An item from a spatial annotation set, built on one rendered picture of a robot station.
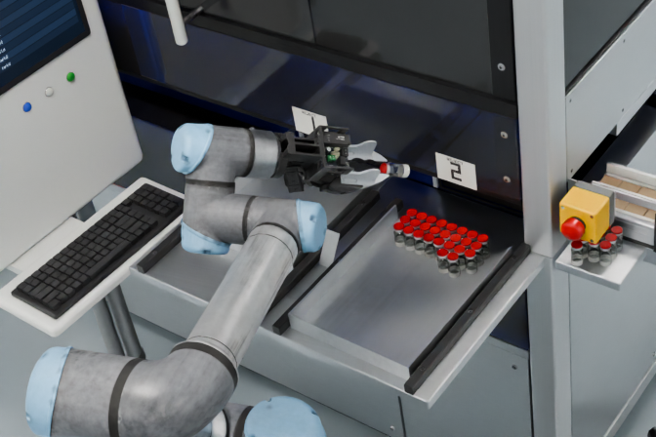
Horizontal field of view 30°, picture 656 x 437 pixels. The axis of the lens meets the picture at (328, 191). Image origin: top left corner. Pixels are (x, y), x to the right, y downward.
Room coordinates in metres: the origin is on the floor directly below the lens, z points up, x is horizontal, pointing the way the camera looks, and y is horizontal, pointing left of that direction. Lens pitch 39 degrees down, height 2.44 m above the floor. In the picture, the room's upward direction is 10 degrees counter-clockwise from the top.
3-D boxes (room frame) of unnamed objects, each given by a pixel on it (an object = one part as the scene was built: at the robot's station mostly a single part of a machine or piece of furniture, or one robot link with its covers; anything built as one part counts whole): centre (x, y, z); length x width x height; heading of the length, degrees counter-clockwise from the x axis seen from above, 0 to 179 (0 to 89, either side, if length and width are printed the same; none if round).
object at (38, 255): (2.02, 0.52, 0.79); 0.45 x 0.28 x 0.03; 136
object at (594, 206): (1.62, -0.44, 1.00); 0.08 x 0.07 x 0.07; 137
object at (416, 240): (1.69, -0.18, 0.91); 0.18 x 0.02 x 0.05; 47
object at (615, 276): (1.64, -0.48, 0.87); 0.14 x 0.13 x 0.02; 137
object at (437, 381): (1.76, -0.01, 0.87); 0.70 x 0.48 x 0.02; 47
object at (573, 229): (1.58, -0.41, 1.00); 0.04 x 0.04 x 0.04; 47
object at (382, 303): (1.61, -0.10, 0.90); 0.34 x 0.26 x 0.04; 137
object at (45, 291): (1.98, 0.48, 0.82); 0.40 x 0.14 x 0.02; 136
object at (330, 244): (1.70, 0.05, 0.91); 0.14 x 0.03 x 0.06; 138
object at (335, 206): (1.93, 0.07, 0.90); 0.34 x 0.26 x 0.04; 137
